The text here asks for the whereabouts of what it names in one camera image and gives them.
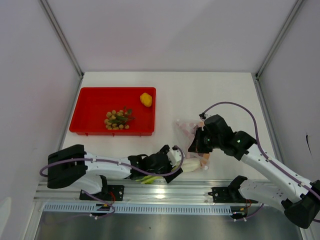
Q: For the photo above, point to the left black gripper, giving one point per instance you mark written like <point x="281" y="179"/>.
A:
<point x="169" y="178"/>

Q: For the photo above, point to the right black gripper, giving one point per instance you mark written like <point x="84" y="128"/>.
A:
<point x="196" y="146"/>

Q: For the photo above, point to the orange purple sweet potato slice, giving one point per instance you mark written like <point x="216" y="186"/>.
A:
<point x="204" y="159"/>

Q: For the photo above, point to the green celery stalks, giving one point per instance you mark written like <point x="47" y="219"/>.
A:
<point x="189" y="165"/>

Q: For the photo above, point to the clear pink-dotted zip bag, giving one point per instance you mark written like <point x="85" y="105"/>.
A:
<point x="185" y="132"/>

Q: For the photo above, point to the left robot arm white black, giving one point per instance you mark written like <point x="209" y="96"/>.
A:
<point x="77" y="168"/>

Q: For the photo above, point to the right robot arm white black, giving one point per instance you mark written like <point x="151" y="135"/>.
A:
<point x="296" y="196"/>

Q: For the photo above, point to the red plastic tray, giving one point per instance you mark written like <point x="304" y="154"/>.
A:
<point x="93" y="103"/>

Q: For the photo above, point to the yellow potato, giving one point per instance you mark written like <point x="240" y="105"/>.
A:
<point x="146" y="99"/>

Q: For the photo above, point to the bunch of tan longans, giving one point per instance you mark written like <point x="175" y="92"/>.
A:
<point x="118" y="119"/>

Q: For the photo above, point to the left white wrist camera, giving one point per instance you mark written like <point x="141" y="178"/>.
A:
<point x="174" y="157"/>

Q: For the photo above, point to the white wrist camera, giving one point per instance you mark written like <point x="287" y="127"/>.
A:
<point x="174" y="157"/>
<point x="203" y="116"/>

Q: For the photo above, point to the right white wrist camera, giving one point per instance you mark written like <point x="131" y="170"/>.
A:
<point x="203" y="116"/>

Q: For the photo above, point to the aluminium mounting rail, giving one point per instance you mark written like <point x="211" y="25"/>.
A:
<point x="178" y="192"/>

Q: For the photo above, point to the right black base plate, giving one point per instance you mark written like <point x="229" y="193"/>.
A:
<point x="226" y="195"/>

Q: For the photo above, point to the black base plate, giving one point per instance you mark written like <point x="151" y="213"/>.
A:
<point x="110" y="193"/>
<point x="226" y="195"/>

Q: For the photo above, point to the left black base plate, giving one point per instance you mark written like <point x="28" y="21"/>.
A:
<point x="110" y="193"/>

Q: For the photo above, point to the right aluminium frame post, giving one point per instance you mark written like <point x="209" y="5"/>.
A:
<point x="284" y="29"/>

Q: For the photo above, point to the aluminium frame post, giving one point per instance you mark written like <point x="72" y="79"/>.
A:
<point x="284" y="29"/>
<point x="46" y="7"/>

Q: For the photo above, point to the slotted white cable duct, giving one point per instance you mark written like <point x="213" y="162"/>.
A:
<point x="129" y="208"/>

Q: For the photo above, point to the left aluminium frame post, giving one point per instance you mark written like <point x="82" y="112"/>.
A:
<point x="46" y="7"/>

